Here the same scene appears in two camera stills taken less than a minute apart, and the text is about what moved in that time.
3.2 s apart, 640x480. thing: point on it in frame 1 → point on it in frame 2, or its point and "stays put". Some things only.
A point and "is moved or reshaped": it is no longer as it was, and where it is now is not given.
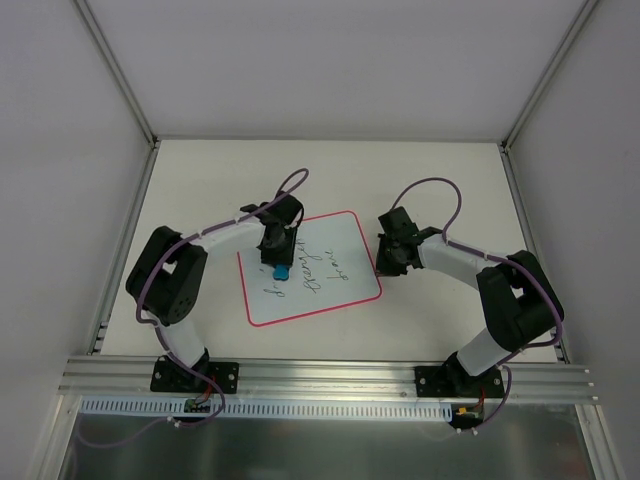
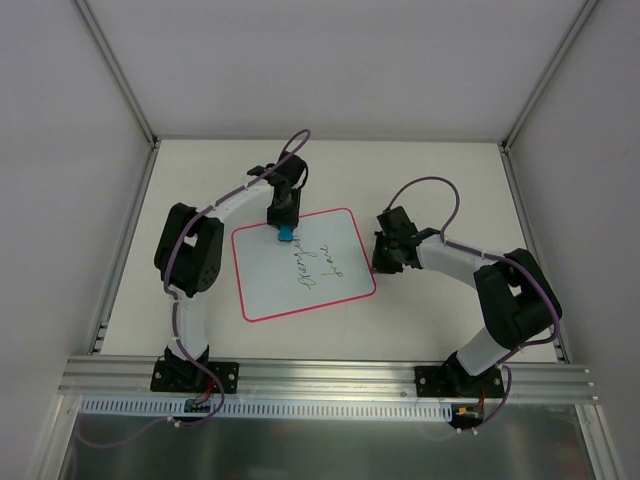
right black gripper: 382,257 stays put
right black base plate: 449,381 stays put
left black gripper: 277,255 → 283,216
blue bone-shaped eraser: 281,272 is moved or reshaped
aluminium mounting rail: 131,377 stays put
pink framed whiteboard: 332,267 stays put
